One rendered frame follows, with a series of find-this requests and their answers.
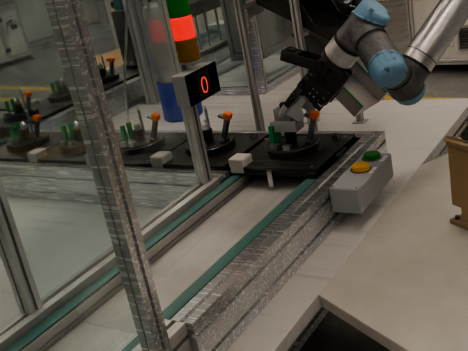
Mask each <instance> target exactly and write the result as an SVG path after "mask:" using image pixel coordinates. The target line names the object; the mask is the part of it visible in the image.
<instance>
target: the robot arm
mask: <svg viewBox="0 0 468 351"><path fill-rule="evenodd" d="M467 19H468V0H439V2H438V3H437V5H436V6H435V8H434V9H433V11H432V12H431V14H430V15H429V16H428V18H427V20H426V21H425V22H424V23H423V25H422V27H421V28H420V29H419V31H418V32H417V34H416V35H415V37H414V38H413V40H412V41H411V43H410V44H409V45H408V47H407V49H406V50H405V51H404V52H403V54H401V53H400V52H399V51H398V50H397V48H396V46H395V45H394V44H393V42H392V40H391V39H390V37H389V35H388V34H387V32H386V30H385V29H384V28H385V27H386V26H387V23H388V22H389V20H390V14H389V12H388V10H387V9H386V8H385V7H384V6H383V5H382V4H380V3H379V2H377V1H375V0H363V1H362V2H361V3H360V4H359V5H358V6H357V7H356V8H355V10H353V11H352V13H351V15H350V16H349V18H347V19H346V21H345V22H344V24H343V25H342V27H341V28H340V29H339V30H338V31H337V33H336V34H335V35H334V37H333V38H332V39H331V40H330V41H329V43H328V44H327V46H326V47H325V50H324V51H323V52H322V53H321V55H318V54H314V53H310V52H307V51H304V50H301V49H298V48H295V47H287V48H285V49H283V50H281V56H280V61H284V62H286V63H291V64H293V65H298V66H300V67H303V68H307V69H309V72H308V73H307V74H306V75H305V76H304V77H303V78H302V80H301V81H300V82H299V83H298V85H297V88H296V89H295V90H294V91H293V92H292V93H291V94H290V96H289V97H288V99H287V100H286V101H285V102H284V104H283V106H282V107H281V109H280V111H279V116H278V120H281V119H282V118H283V117H284V115H287V116H289V117H291V118H293V119H295V120H296V121H299V122H300V121H303V120H304V114H303V111H302V108H303V109H305V110H307V111H309V112H311V111H312V110H315V109H317V110H318V111H320V110H321V109H322V108H323V107H324V106H325V105H327V104H328V103H329V102H332V100H333V99H334V98H335V97H336V96H337V95H338V94H339V93H340V91H341V90H342V89H343V85H344V84H345V83H346V81H347V80H348V79H349V78H351V76H352V75H353V74H354V73H355V71H354V70H353V69H352V68H351V67H352V66H353V65H354V63H355V62H356V61H357V59H358V58H360V59H361V61H362V62H363V64H364V66H365V67H366V69H367V71H368V74H369V76H370V78H371V79H372V80H373V81H374V82H375V84H376V85H377V86H378V87H380V88H384V89H385V90H386V91H387V92H388V93H389V95H390V96H391V97H392V98H393V99H395V100H396V101H397V102H398V103H399V104H402V105H406V106H409V105H413V104H416V103H417V102H419V101H420V100H421V99H422V98H423V96H424V94H425V91H426V86H425V83H424V81H425V80H426V78H427V76H428V75H429V74H430V72H431V71H432V69H433V68H434V67H435V65H436V64H437V62H438V61H439V60H440V58H441V57H442V55H443V54H444V52H445V51H446V49H447V48H448V47H449V45H450V44H451V42H452V41H453V39H454V38H455V37H456V35H457V34H458V32H459V31H460V29H461V28H462V26H463V25H464V24H465V22H466V21H467ZM319 104H320V105H321V106H320V105H319Z"/></svg>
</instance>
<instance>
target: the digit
mask: <svg viewBox="0 0 468 351"><path fill-rule="evenodd" d="M196 78H197V82H198V89H199V93H200V96H201V99H203V98H204V97H206V96H208V95H209V94H211V93H212V88H211V84H210V78H209V74H208V68H206V69H204V70H202V71H200V72H197V73H196Z"/></svg>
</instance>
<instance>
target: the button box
mask: <svg viewBox="0 0 468 351"><path fill-rule="evenodd" d="M380 156H381V157H380V158H379V159H376V160H371V161H368V160H364V157H363V155H362V156H361V157H360V158H359V159H358V160H357V161H356V162H355V163H357V162H367V163H369V164H370V169H369V170H367V171H364V172H359V173H357V172H354V171H352V166H351V167H350V168H349V169H348V170H347V171H346V172H345V173H344V174H343V175H342V176H341V177H340V178H339V179H338V180H337V181H336V182H335V183H334V184H333V185H332V186H331V187H330V188H329V194H330V199H331V208H332V212H342V213H352V214H361V213H362V212H363V211H364V210H365V209H366V208H367V207H368V205H369V204H370V203H371V202H372V201H373V199H374V198H375V197H376V196H377V195H378V194H379V193H380V191H381V190H382V189H383V188H384V186H385V185H386V184H387V183H388V181H390V179H392V177H393V167H392V160H391V154H390V153H380ZM355 163H354V164H355Z"/></svg>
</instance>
